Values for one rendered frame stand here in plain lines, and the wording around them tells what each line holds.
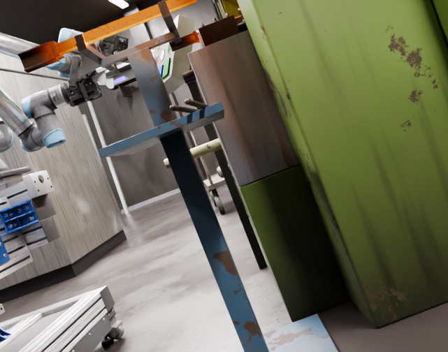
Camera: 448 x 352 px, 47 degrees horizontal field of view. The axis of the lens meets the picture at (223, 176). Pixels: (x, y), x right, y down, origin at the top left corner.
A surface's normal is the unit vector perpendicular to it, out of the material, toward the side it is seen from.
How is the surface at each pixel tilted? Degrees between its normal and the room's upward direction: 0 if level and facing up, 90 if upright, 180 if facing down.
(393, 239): 90
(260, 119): 90
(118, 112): 90
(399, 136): 90
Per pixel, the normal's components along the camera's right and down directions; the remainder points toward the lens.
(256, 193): 0.02, 0.06
